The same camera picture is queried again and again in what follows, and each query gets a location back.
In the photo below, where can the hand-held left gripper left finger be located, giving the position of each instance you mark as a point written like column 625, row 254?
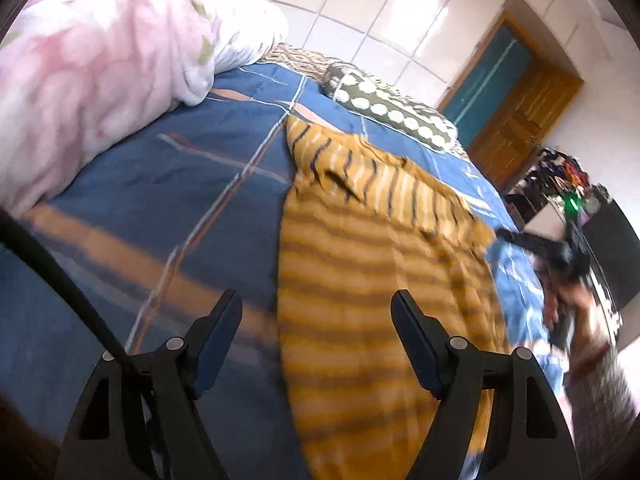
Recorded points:
column 215, row 347

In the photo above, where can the white glossy wardrobe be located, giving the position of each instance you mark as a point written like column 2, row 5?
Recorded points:
column 400, row 10

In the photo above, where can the wooden door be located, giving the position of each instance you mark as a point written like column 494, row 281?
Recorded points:
column 520, row 120

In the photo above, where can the pile of clothes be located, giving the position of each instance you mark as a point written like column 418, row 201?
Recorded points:
column 560, row 170

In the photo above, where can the green patterned bolster pillow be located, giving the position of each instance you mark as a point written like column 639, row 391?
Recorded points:
column 390, row 107

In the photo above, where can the black television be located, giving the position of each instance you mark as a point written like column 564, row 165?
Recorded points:
column 612, row 255

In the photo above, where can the pink floral quilt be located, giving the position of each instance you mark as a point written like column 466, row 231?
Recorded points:
column 100, row 60

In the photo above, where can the person's right hand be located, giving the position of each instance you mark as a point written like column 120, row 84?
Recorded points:
column 582, row 307

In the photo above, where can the yellow striped garment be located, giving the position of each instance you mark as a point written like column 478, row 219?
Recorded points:
column 350, row 285

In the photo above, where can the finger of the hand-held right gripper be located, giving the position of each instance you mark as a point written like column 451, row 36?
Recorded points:
column 530, row 242

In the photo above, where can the shoe rack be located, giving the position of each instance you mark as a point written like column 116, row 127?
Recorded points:
column 522, row 205

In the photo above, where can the beige television cabinet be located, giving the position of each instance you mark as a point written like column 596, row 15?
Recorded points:
column 547, row 220

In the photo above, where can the blue plaid bed sheet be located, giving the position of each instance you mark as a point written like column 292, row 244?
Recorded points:
column 150, row 185

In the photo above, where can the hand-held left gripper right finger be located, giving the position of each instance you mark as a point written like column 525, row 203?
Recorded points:
column 416, row 347

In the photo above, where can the teal door curtain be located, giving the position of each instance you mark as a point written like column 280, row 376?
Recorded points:
column 485, row 85

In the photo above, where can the person's right forearm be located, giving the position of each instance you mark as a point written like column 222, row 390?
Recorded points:
column 600, row 400

